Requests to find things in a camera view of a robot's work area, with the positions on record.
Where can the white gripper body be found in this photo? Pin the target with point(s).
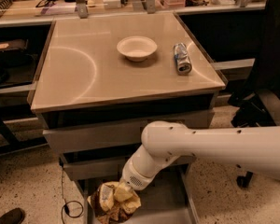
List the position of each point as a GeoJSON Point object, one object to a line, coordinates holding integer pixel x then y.
{"type": "Point", "coordinates": [132, 175]}

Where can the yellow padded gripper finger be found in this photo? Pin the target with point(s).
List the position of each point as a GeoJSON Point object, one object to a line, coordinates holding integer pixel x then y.
{"type": "Point", "coordinates": [131, 205]}
{"type": "Point", "coordinates": [123, 192]}

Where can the brown chip bag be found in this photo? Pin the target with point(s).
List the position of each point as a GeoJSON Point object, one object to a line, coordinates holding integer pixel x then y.
{"type": "Point", "coordinates": [107, 209]}

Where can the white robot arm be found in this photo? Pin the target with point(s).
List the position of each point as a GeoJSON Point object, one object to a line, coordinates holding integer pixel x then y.
{"type": "Point", "coordinates": [256, 149]}

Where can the bottom open grey drawer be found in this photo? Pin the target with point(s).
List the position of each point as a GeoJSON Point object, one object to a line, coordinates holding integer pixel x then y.
{"type": "Point", "coordinates": [166, 200]}

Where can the middle grey drawer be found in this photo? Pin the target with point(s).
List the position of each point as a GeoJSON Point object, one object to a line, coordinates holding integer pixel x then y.
{"type": "Point", "coordinates": [99, 162]}

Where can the top grey drawer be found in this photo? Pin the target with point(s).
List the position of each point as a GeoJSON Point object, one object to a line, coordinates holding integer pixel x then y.
{"type": "Point", "coordinates": [117, 133]}

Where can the grey drawer cabinet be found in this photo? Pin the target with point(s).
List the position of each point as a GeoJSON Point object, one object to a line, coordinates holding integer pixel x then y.
{"type": "Point", "coordinates": [85, 80]}

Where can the crushed silver soda can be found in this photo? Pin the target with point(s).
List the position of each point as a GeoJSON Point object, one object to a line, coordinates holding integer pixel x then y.
{"type": "Point", "coordinates": [182, 61]}

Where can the white paper bowl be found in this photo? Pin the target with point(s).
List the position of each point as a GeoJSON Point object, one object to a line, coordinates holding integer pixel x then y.
{"type": "Point", "coordinates": [136, 48]}

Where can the black office chair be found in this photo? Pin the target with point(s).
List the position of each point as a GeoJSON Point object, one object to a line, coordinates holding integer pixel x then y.
{"type": "Point", "coordinates": [259, 98]}

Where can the black desk frame leg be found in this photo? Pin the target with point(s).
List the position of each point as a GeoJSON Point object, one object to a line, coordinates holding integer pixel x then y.
{"type": "Point", "coordinates": [14, 112]}

